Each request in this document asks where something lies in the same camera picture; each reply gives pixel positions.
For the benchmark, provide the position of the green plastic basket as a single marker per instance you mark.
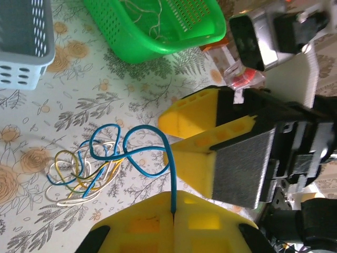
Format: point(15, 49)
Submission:
point(137, 42)

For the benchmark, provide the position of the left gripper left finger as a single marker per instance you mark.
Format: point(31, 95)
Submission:
point(147, 237)

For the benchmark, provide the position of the floral tablecloth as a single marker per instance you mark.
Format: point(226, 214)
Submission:
point(79, 105)

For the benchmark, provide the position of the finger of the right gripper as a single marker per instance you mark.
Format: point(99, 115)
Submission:
point(194, 116)
point(237, 168)

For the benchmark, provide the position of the blue plastic basket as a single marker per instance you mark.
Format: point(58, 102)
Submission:
point(21, 66)

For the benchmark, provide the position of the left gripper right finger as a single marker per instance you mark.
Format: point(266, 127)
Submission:
point(205, 237)

